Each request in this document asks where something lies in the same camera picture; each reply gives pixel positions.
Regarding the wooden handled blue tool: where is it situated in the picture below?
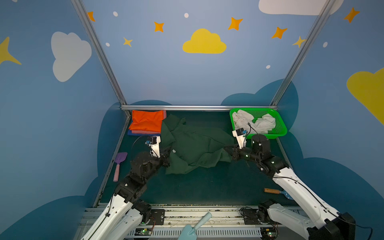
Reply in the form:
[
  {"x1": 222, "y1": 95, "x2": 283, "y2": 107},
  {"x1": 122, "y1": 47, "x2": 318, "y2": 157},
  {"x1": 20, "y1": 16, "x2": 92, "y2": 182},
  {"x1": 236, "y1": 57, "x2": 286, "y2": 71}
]
[{"x1": 264, "y1": 188, "x2": 294, "y2": 200}]

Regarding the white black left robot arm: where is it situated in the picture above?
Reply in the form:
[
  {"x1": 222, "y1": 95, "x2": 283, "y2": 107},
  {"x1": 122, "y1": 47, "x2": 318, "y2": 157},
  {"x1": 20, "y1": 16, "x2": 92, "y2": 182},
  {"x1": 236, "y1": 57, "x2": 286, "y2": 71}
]
[{"x1": 81, "y1": 147, "x2": 172, "y2": 240}]

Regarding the blue folded t shirt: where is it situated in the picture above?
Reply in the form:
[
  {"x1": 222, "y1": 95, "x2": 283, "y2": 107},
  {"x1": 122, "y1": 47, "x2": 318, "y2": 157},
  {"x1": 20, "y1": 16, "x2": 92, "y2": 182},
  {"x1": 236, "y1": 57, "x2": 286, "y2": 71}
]
[{"x1": 127, "y1": 130, "x2": 161, "y2": 136}]

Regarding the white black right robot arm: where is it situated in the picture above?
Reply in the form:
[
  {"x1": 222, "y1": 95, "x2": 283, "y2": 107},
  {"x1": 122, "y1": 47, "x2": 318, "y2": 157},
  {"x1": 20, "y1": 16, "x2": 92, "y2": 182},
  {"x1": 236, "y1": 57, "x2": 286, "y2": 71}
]
[{"x1": 225, "y1": 129, "x2": 356, "y2": 240}]

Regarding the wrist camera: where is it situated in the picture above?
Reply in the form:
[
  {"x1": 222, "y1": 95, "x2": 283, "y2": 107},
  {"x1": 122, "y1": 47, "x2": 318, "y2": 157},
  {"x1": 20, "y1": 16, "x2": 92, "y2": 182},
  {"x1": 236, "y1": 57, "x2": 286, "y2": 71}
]
[
  {"x1": 145, "y1": 136, "x2": 161, "y2": 158},
  {"x1": 232, "y1": 128, "x2": 247, "y2": 149}
]

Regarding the green plastic basket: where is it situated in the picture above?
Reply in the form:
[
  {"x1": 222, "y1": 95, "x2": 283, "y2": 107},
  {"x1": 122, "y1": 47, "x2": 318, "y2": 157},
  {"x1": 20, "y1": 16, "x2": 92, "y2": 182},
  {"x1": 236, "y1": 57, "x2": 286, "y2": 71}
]
[{"x1": 230, "y1": 108, "x2": 288, "y2": 139}]

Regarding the aluminium back frame rail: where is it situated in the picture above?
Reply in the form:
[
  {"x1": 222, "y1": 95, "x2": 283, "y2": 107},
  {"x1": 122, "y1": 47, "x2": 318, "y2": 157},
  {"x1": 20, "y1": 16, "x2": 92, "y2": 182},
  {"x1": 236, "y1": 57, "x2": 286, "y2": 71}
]
[{"x1": 121, "y1": 105, "x2": 278, "y2": 112}]

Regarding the aluminium left floor rail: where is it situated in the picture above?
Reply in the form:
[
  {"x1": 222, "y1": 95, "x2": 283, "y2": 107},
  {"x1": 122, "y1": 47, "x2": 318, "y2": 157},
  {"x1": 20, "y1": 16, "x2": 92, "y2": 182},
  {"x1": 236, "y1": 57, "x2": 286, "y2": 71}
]
[{"x1": 92, "y1": 117, "x2": 131, "y2": 208}]

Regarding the white t shirt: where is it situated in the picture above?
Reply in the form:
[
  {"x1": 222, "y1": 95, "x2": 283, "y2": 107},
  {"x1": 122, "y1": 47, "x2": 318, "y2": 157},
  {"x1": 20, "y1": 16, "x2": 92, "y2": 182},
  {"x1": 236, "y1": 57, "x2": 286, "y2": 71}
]
[{"x1": 232, "y1": 110, "x2": 276, "y2": 134}]

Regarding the aluminium right frame post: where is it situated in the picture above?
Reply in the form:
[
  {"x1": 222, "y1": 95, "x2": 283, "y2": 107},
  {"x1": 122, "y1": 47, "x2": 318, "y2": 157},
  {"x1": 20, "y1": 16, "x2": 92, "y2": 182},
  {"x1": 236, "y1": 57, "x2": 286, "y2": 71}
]
[{"x1": 270, "y1": 0, "x2": 337, "y2": 108}]

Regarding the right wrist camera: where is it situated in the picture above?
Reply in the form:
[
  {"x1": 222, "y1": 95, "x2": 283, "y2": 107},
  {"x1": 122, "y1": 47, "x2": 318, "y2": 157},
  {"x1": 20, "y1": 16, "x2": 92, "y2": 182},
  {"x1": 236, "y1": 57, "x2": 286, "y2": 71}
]
[{"x1": 232, "y1": 128, "x2": 247, "y2": 149}]

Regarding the green circuit board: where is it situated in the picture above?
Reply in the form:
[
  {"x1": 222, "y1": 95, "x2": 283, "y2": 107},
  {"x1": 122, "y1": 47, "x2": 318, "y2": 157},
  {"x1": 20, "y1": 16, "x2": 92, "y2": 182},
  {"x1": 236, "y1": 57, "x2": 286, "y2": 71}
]
[
  {"x1": 135, "y1": 228, "x2": 153, "y2": 237},
  {"x1": 260, "y1": 228, "x2": 278, "y2": 240}
]

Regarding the right green circuit board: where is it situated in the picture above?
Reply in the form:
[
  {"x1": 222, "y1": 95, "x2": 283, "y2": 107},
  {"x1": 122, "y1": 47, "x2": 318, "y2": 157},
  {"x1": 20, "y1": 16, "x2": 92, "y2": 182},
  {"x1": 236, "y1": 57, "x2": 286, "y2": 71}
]
[{"x1": 260, "y1": 228, "x2": 278, "y2": 240}]

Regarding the dark green t shirt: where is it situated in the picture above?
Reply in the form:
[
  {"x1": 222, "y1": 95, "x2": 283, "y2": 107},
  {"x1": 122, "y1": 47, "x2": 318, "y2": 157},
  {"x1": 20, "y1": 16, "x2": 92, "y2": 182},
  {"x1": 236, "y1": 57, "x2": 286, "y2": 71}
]
[{"x1": 161, "y1": 115, "x2": 235, "y2": 175}]

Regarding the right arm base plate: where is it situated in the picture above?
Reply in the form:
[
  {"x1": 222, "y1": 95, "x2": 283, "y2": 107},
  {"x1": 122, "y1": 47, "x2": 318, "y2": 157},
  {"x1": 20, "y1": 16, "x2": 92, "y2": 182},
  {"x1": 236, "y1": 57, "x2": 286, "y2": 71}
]
[{"x1": 239, "y1": 207, "x2": 279, "y2": 225}]

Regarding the teal toy trowel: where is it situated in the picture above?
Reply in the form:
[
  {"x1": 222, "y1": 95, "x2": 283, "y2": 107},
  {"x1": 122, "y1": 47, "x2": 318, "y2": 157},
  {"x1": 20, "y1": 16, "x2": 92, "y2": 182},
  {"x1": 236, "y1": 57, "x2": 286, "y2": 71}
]
[{"x1": 178, "y1": 212, "x2": 212, "y2": 240}]

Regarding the purple toy shovel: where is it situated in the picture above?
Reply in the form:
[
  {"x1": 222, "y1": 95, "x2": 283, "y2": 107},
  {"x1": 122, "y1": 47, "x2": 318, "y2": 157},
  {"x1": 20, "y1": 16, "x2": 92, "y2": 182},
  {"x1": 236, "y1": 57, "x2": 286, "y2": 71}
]
[{"x1": 113, "y1": 152, "x2": 128, "y2": 183}]

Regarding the pink folded t shirt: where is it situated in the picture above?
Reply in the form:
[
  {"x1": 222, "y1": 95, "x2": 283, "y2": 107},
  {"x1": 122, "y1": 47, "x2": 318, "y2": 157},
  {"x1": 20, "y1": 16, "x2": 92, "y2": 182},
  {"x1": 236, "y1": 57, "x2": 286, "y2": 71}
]
[{"x1": 131, "y1": 110, "x2": 168, "y2": 135}]

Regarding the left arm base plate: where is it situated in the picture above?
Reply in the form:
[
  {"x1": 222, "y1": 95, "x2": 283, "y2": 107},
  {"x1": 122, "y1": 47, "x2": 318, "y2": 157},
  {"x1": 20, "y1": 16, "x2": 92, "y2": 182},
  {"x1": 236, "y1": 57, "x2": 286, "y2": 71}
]
[{"x1": 141, "y1": 209, "x2": 165, "y2": 226}]

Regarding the aluminium frame post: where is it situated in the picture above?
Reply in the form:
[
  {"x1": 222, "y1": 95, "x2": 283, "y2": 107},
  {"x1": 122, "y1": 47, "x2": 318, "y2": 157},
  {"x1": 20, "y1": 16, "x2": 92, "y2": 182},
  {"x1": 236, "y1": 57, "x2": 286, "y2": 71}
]
[
  {"x1": 71, "y1": 0, "x2": 127, "y2": 105},
  {"x1": 270, "y1": 0, "x2": 337, "y2": 108}
]

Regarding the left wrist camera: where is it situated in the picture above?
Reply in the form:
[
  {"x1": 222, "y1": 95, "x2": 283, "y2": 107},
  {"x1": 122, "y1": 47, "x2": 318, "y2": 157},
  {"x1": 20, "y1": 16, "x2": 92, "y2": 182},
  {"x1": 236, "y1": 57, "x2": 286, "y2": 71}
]
[{"x1": 145, "y1": 136, "x2": 161, "y2": 158}]

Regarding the left green circuit board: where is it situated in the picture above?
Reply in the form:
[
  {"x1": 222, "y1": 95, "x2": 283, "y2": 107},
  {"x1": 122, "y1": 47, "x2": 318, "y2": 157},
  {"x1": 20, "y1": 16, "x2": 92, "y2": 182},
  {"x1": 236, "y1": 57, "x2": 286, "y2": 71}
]
[{"x1": 135, "y1": 228, "x2": 153, "y2": 237}]

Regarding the aluminium left frame post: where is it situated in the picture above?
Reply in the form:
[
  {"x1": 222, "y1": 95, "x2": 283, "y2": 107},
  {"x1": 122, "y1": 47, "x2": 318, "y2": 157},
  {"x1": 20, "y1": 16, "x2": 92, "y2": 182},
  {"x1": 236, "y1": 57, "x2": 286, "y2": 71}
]
[{"x1": 71, "y1": 0, "x2": 127, "y2": 105}]

